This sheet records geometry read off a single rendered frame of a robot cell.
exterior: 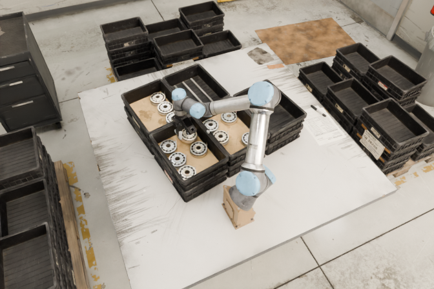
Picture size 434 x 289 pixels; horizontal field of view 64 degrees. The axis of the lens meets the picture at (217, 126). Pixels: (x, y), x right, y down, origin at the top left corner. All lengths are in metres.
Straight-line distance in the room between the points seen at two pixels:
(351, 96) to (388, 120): 0.43
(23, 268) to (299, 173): 1.68
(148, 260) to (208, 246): 0.31
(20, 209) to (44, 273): 0.56
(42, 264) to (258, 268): 1.38
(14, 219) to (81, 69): 2.00
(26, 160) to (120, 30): 1.63
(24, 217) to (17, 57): 1.16
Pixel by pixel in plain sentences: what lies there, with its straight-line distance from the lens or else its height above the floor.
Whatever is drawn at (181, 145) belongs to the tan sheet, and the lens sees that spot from 2.10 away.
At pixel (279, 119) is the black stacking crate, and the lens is 2.29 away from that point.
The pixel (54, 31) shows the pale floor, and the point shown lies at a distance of 4.86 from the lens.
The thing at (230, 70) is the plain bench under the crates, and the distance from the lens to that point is 2.80.
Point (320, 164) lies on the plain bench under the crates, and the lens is 2.28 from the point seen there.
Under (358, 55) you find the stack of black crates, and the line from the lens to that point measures 3.78.
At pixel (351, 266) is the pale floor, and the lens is 2.82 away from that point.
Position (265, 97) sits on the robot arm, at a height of 1.40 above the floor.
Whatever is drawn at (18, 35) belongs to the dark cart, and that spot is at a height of 0.86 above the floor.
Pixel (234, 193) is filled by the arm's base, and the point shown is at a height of 0.93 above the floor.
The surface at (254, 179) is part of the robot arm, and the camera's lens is 1.60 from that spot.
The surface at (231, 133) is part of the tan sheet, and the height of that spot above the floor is 0.83.
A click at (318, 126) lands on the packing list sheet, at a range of 2.48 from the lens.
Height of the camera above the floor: 2.49
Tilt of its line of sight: 49 degrees down
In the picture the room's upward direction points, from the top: 2 degrees clockwise
